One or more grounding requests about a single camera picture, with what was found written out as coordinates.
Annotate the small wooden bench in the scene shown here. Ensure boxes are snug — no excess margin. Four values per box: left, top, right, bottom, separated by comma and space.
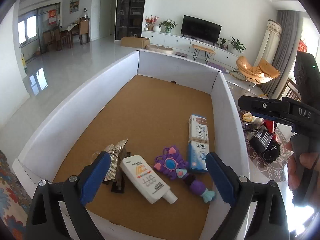
192, 44, 215, 64

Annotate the wooden dining chair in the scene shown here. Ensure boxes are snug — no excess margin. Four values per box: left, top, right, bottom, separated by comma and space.
277, 78, 301, 101

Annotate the person right hand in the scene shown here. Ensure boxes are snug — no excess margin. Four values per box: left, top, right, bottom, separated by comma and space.
287, 152, 319, 191

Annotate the white sunscreen bottle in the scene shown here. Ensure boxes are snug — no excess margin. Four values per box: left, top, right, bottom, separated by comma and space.
119, 155, 178, 204

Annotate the red foil packet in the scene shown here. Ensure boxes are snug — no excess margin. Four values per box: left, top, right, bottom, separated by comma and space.
264, 119, 277, 141

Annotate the potted green plant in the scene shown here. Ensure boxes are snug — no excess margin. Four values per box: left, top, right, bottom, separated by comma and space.
160, 19, 177, 33

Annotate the silver rhinestone bow clip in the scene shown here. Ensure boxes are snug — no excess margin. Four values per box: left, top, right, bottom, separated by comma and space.
103, 139, 131, 194

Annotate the purple toy wand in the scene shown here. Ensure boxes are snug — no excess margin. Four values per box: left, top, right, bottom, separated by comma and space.
153, 146, 215, 203

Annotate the white tv cabinet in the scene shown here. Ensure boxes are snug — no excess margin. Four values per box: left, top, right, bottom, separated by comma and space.
142, 31, 238, 69

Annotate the cream mesh bag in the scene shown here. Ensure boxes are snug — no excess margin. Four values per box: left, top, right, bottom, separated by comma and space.
242, 112, 257, 122

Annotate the brown cardboard carton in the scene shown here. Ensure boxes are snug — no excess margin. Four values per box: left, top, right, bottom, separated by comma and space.
120, 36, 150, 49

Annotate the white blue medicine box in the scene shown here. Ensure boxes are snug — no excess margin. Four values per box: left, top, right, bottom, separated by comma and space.
187, 114, 209, 173

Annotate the black television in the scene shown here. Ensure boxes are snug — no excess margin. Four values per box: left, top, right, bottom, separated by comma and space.
181, 15, 222, 43

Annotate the orange lounge chair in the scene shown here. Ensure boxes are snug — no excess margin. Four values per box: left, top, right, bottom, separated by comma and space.
228, 56, 280, 91

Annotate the black odor removing bar box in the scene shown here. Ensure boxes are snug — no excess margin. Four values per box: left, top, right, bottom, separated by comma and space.
249, 125, 280, 164

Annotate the red flower vase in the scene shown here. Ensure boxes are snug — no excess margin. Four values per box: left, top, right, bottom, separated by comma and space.
145, 16, 159, 31

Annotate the white cardboard box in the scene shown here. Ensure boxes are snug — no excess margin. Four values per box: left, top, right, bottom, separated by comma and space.
12, 50, 249, 239

